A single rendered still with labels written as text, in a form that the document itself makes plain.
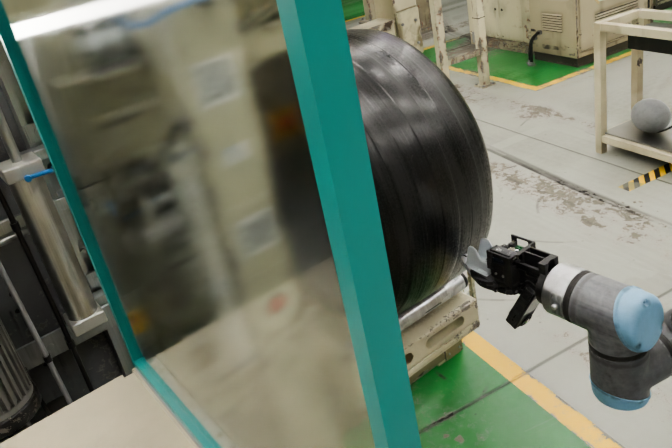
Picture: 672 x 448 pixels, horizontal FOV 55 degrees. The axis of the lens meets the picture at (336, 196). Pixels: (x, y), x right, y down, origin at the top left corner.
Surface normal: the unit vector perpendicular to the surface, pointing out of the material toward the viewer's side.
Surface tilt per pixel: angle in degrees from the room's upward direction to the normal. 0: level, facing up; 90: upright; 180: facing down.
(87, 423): 0
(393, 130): 54
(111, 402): 0
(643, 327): 84
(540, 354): 0
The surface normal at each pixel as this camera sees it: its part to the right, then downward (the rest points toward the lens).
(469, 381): -0.18, -0.88
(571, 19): -0.87, 0.35
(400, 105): 0.30, -0.44
